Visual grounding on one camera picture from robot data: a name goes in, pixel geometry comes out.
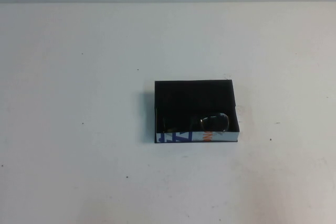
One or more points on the black glasses case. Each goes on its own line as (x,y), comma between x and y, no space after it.
(191,98)

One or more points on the dark framed glasses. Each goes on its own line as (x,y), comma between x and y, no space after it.
(215,123)

